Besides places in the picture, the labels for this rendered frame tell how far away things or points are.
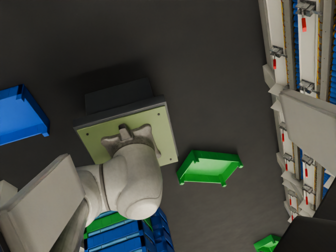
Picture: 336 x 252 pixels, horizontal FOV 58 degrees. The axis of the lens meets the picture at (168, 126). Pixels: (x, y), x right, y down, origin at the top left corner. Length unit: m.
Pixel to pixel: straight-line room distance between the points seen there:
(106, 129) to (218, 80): 0.52
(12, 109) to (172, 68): 0.62
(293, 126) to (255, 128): 1.45
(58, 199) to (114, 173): 0.78
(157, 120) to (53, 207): 0.90
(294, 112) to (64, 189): 0.13
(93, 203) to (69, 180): 0.73
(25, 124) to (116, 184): 0.53
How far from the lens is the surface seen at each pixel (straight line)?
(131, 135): 1.04
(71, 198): 0.18
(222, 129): 1.52
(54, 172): 0.17
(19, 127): 1.33
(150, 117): 1.03
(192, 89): 1.28
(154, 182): 0.94
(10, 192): 1.62
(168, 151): 1.17
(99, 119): 1.03
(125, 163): 0.97
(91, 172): 0.97
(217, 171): 1.80
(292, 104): 0.17
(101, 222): 1.62
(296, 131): 0.17
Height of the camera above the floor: 0.93
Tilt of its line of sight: 42 degrees down
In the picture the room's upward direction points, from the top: 162 degrees clockwise
